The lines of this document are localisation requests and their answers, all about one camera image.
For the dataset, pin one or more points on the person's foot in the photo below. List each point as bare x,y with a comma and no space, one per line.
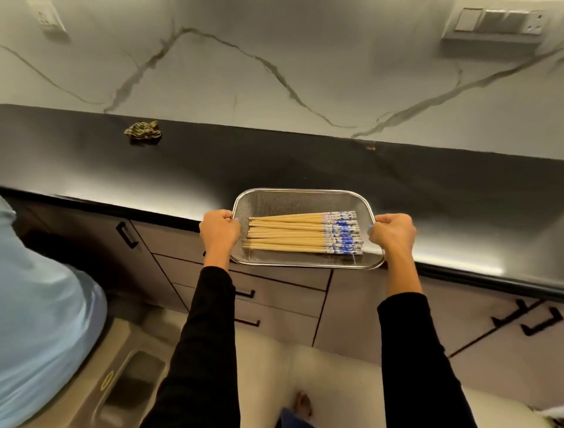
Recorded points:
303,404

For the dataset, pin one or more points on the person's right forearm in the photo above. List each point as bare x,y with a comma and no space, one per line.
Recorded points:
418,352

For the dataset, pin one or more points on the beige plastic stool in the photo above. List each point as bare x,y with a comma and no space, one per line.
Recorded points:
127,379

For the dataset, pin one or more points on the crumpled patterned cloth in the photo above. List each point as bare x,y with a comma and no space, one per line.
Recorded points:
143,131

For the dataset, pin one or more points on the brown cabinet door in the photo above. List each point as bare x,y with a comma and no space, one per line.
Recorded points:
511,366
352,317
92,260

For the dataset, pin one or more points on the white wall socket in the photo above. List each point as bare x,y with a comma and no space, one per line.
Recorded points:
47,15

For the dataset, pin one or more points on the white wall switch panel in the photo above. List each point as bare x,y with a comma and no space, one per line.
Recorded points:
500,22

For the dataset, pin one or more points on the brown cabinet drawer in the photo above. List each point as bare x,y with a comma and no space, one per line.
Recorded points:
282,324
176,244
282,295

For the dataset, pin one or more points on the person's left hand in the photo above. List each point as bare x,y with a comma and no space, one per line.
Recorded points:
218,233

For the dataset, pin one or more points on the person's left thumb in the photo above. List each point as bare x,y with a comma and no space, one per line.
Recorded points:
235,223

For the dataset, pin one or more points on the person's right hand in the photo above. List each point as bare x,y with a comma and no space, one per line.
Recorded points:
394,236

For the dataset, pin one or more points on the person's right thumb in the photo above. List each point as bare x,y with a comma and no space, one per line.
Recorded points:
372,231

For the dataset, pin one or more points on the bundle of blue-ended wooden chopsticks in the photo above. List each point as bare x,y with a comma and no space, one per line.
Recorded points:
304,233

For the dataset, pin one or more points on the person's left forearm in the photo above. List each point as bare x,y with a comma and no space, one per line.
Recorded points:
200,344

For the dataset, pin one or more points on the rectangular metal mesh tray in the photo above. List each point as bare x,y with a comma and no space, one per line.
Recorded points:
282,203

